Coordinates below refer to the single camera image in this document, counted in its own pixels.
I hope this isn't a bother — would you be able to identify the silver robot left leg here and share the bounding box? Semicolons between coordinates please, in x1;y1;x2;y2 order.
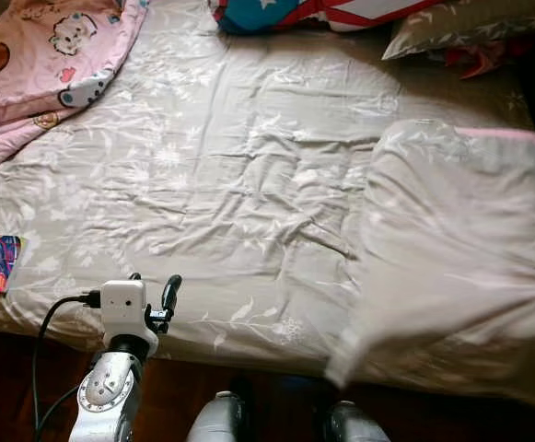
186;390;251;442

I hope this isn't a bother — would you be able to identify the red cloth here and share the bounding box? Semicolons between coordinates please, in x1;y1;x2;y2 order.
442;37;526;80

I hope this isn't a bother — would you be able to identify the pink cartoon blanket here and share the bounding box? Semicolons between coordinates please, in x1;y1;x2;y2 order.
0;0;148;190

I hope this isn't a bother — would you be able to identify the grey floral bed sheet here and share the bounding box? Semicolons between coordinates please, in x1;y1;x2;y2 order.
0;0;535;415

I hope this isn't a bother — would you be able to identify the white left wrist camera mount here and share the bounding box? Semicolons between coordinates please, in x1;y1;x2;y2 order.
99;279;151;356

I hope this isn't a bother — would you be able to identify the red blue star cushion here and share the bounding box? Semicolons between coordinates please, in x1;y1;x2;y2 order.
210;0;443;36

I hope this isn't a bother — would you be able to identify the grey floral pillow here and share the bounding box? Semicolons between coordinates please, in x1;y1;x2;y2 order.
382;0;535;62
325;118;535;415

